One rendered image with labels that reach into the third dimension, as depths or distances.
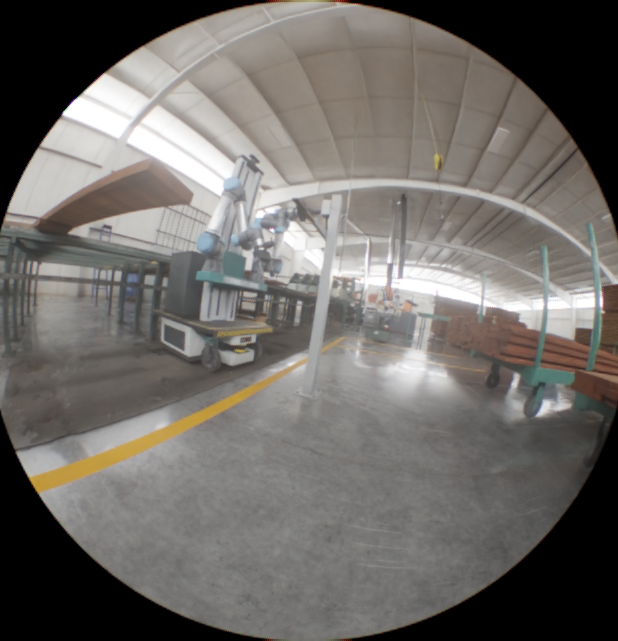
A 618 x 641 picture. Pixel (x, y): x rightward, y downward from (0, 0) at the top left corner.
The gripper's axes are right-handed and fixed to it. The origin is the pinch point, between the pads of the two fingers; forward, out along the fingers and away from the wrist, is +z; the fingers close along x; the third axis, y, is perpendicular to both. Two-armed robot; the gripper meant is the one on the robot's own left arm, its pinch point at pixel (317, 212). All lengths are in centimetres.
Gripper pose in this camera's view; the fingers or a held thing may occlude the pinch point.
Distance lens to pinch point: 142.2
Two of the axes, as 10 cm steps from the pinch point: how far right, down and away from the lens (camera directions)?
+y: 3.0, -8.4, 4.5
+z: 9.3, 1.7, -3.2
